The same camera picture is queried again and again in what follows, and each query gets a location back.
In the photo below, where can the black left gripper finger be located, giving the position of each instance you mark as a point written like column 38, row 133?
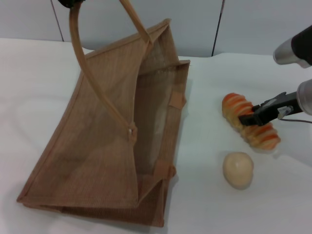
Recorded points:
column 69, row 3

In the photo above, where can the pale round egg yolk pastry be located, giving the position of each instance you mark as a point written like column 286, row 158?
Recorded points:
column 237, row 173

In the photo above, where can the orange striped bread loaf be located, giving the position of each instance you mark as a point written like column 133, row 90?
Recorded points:
column 234, row 109

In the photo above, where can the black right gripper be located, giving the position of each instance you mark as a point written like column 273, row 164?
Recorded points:
column 278, row 107

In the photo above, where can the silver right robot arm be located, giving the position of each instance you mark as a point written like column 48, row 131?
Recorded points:
column 304, row 95

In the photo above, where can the brown jute handbag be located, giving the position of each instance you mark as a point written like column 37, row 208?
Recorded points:
column 97, row 151

